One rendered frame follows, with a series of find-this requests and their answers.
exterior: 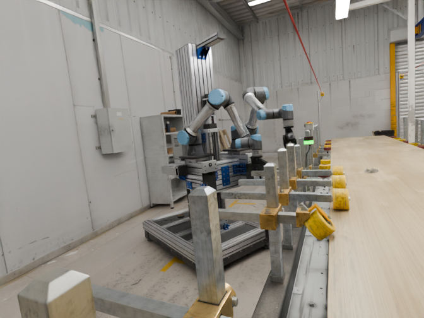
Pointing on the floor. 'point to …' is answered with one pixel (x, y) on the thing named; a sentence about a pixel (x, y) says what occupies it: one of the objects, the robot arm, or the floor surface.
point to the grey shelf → (163, 196)
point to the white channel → (408, 60)
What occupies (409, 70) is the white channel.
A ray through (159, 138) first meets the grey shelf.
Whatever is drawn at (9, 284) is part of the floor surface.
